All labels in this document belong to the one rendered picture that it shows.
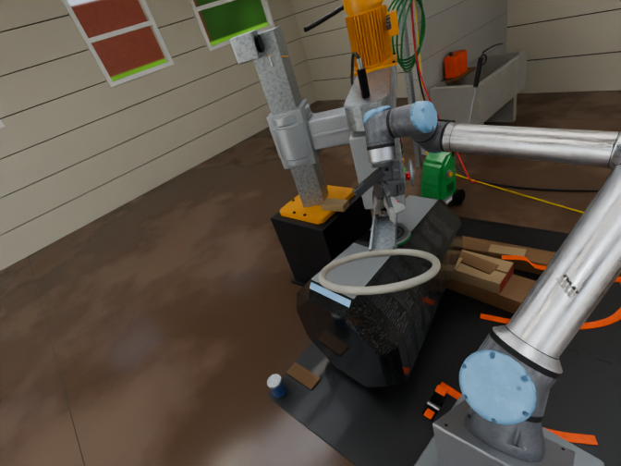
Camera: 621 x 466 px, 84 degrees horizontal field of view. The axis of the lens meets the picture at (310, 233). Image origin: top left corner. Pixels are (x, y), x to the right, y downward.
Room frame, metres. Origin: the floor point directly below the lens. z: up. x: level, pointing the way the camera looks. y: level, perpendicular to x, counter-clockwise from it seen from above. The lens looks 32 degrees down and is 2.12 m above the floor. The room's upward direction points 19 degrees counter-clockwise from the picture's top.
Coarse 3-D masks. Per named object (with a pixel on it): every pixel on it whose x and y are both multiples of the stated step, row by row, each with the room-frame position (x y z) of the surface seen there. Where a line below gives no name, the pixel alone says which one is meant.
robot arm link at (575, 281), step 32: (608, 192) 0.52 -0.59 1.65; (576, 224) 0.53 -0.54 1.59; (608, 224) 0.48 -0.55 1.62; (576, 256) 0.47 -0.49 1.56; (608, 256) 0.44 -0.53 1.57; (544, 288) 0.47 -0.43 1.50; (576, 288) 0.43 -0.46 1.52; (608, 288) 0.42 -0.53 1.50; (512, 320) 0.48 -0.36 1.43; (544, 320) 0.43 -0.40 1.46; (576, 320) 0.41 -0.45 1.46; (480, 352) 0.44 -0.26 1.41; (512, 352) 0.41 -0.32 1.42; (544, 352) 0.39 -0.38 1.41; (480, 384) 0.40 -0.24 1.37; (512, 384) 0.37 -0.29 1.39; (544, 384) 0.36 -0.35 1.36; (512, 416) 0.33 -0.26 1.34
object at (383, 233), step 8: (384, 216) 1.59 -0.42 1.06; (376, 224) 1.54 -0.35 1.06; (384, 224) 1.52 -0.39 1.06; (392, 224) 1.50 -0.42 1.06; (376, 232) 1.47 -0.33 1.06; (384, 232) 1.44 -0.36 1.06; (392, 232) 1.42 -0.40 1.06; (376, 240) 1.40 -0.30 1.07; (384, 240) 1.38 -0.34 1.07; (392, 240) 1.36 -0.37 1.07; (376, 248) 1.34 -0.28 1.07; (384, 248) 1.32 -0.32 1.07; (392, 248) 1.30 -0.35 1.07; (376, 256) 1.28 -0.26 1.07
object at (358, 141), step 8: (352, 136) 1.66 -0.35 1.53; (360, 136) 1.62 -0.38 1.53; (352, 144) 1.63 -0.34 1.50; (360, 144) 1.62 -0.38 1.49; (352, 152) 1.64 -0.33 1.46; (360, 152) 1.62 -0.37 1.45; (360, 160) 1.62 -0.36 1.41; (368, 160) 1.61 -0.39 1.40; (360, 168) 1.63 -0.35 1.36; (368, 168) 1.61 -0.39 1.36; (376, 168) 1.60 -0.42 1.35; (360, 176) 1.63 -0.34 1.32; (368, 176) 1.62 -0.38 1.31; (368, 192) 1.62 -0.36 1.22; (368, 200) 1.63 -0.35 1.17; (400, 200) 1.56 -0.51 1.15; (368, 208) 1.63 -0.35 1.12
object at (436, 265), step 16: (352, 256) 1.28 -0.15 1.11; (368, 256) 1.28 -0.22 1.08; (432, 256) 1.05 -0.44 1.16; (320, 272) 1.15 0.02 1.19; (432, 272) 0.91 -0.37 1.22; (336, 288) 0.95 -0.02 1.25; (352, 288) 0.91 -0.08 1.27; (368, 288) 0.88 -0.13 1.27; (384, 288) 0.86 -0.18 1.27; (400, 288) 0.85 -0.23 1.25
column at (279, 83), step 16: (272, 32) 2.46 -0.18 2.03; (272, 48) 2.47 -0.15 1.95; (256, 64) 2.52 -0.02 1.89; (288, 64) 2.57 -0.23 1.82; (272, 80) 2.50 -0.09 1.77; (288, 80) 2.46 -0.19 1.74; (272, 96) 2.51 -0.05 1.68; (288, 96) 2.47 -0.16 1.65; (272, 112) 2.52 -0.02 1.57; (304, 176) 2.49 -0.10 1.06; (320, 176) 2.54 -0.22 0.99; (304, 192) 2.51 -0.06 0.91; (320, 192) 2.46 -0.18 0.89
